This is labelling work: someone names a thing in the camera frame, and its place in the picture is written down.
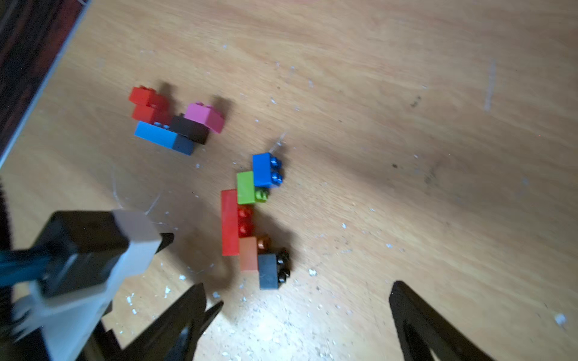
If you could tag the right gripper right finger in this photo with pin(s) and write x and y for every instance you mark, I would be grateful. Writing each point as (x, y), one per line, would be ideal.
(423, 333)

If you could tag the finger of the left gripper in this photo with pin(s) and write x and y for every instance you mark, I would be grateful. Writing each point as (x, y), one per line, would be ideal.
(210, 315)
(166, 240)

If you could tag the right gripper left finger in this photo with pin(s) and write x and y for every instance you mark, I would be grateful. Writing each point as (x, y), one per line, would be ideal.
(174, 335)

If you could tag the long red lego brick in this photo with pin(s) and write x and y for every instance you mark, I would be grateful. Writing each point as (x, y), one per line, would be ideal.
(236, 222)

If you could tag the black square lego brick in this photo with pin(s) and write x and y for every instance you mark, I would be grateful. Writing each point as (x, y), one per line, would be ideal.
(274, 269)
(194, 131)

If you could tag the orange square lego brick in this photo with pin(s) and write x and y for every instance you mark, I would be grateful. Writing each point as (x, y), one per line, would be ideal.
(249, 249)

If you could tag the lime green square lego brick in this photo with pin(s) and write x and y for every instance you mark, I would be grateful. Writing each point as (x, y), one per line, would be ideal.
(247, 192)

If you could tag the light blue long lego brick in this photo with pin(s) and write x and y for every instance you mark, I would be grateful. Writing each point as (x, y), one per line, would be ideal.
(164, 138)

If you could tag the dark blue square lego brick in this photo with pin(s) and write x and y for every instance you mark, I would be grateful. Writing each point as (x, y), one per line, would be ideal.
(267, 171)

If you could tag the small red lego brick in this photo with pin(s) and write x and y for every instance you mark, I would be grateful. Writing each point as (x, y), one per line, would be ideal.
(154, 116)
(148, 97)

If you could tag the pink square lego brick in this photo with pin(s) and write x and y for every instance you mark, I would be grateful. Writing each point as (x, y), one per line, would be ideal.
(206, 115)

